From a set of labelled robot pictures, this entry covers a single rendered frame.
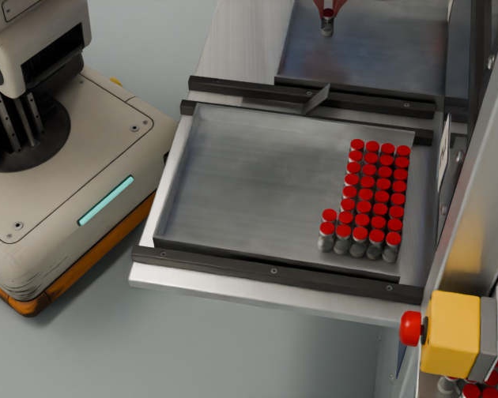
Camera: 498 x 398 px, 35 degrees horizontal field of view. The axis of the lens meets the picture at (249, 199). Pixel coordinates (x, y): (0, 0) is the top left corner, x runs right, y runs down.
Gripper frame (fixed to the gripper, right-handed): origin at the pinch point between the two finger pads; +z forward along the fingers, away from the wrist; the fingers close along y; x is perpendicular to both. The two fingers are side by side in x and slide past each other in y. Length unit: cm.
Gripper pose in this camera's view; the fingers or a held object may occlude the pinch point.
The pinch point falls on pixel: (327, 12)
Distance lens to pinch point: 138.1
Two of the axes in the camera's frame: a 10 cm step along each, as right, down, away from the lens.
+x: -0.7, -8.0, 5.9
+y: 10.0, -0.8, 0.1
